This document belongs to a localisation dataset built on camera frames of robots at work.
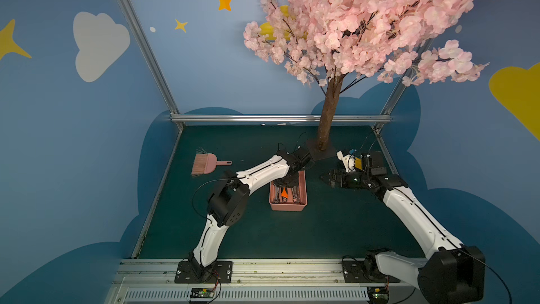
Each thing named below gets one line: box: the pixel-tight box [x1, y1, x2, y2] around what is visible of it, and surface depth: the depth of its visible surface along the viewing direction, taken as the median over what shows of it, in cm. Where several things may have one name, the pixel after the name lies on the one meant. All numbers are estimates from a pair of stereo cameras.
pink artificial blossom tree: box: [243, 0, 490, 152], surface depth 57 cm
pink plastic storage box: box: [269, 170, 308, 212], surface depth 93 cm
